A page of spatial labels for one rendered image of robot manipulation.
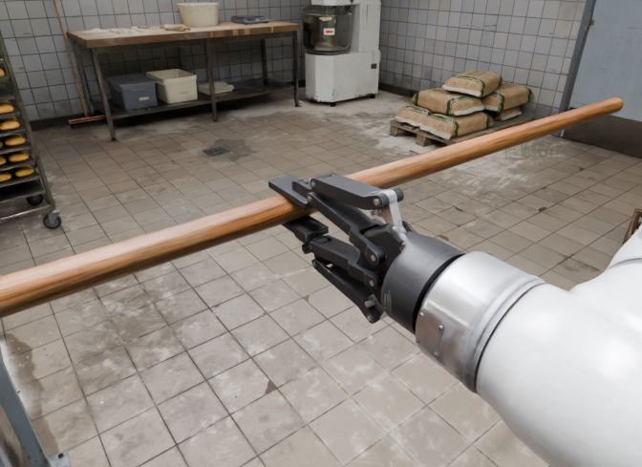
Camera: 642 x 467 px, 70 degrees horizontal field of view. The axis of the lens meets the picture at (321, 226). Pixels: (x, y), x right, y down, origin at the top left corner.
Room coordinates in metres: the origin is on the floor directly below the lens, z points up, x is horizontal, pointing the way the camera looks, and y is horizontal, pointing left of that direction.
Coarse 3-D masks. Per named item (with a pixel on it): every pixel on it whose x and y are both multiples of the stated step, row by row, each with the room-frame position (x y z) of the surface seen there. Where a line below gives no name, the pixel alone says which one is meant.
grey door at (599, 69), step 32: (608, 0) 4.22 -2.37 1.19; (640, 0) 4.02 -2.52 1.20; (608, 32) 4.16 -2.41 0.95; (640, 32) 3.97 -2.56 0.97; (576, 64) 4.30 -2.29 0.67; (608, 64) 4.11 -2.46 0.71; (640, 64) 3.91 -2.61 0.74; (576, 96) 4.26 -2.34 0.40; (608, 96) 4.04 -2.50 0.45; (640, 96) 3.85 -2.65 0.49; (576, 128) 4.19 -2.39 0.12; (608, 128) 3.98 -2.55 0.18; (640, 128) 3.79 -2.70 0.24
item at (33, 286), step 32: (512, 128) 0.70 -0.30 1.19; (544, 128) 0.74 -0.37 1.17; (416, 160) 0.55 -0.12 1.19; (448, 160) 0.58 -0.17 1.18; (192, 224) 0.37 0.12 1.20; (224, 224) 0.38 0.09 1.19; (256, 224) 0.40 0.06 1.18; (96, 256) 0.32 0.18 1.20; (128, 256) 0.32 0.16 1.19; (160, 256) 0.34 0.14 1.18; (0, 288) 0.27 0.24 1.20; (32, 288) 0.28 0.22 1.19; (64, 288) 0.29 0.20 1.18
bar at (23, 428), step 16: (0, 368) 0.87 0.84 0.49; (0, 384) 0.86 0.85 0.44; (0, 400) 0.85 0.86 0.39; (16, 400) 0.87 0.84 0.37; (16, 416) 0.86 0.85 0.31; (16, 432) 0.85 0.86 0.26; (32, 432) 0.87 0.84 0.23; (0, 448) 0.51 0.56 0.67; (32, 448) 0.86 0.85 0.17; (0, 464) 0.49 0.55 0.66; (32, 464) 0.85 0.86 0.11; (48, 464) 0.87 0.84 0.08; (64, 464) 0.92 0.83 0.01
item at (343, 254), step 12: (336, 240) 0.40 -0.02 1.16; (312, 252) 0.40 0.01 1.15; (324, 252) 0.38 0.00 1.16; (336, 252) 0.37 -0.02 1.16; (348, 252) 0.37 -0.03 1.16; (336, 264) 0.37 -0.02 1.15; (348, 264) 0.35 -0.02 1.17; (360, 276) 0.33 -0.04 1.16; (372, 276) 0.32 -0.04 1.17; (372, 288) 0.32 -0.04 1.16
